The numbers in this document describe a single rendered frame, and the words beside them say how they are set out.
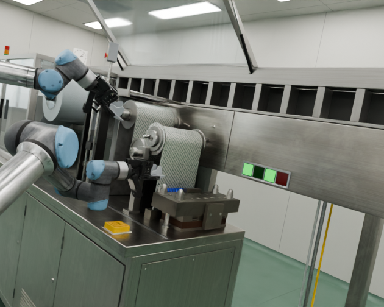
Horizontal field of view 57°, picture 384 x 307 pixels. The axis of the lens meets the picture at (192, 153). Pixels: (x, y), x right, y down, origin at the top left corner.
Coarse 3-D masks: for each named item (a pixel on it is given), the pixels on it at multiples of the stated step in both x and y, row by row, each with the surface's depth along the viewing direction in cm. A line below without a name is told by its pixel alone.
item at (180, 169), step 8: (168, 152) 157; (176, 152) 161; (160, 160) 156; (168, 160) 158; (176, 160) 162; (184, 160) 165; (192, 160) 168; (168, 168) 159; (176, 168) 162; (184, 168) 166; (192, 168) 169; (168, 176) 160; (176, 176) 163; (184, 176) 167; (192, 176) 170; (160, 184) 158; (168, 184) 161; (176, 184) 164; (184, 184) 168; (192, 184) 171
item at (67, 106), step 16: (32, 64) 215; (48, 64) 216; (16, 96) 232; (64, 96) 226; (80, 96) 233; (16, 112) 230; (48, 112) 221; (64, 112) 228; (80, 112) 235; (0, 128) 254; (80, 128) 237; (0, 144) 251
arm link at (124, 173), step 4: (120, 164) 139; (124, 164) 140; (120, 168) 138; (124, 168) 139; (128, 168) 141; (120, 172) 138; (124, 172) 139; (128, 172) 141; (120, 176) 139; (124, 176) 140
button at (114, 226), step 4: (108, 224) 132; (112, 224) 132; (116, 224) 133; (120, 224) 134; (124, 224) 134; (108, 228) 131; (112, 228) 130; (116, 228) 130; (120, 228) 131; (124, 228) 132; (128, 228) 133; (112, 232) 130; (116, 232) 130; (120, 232) 131
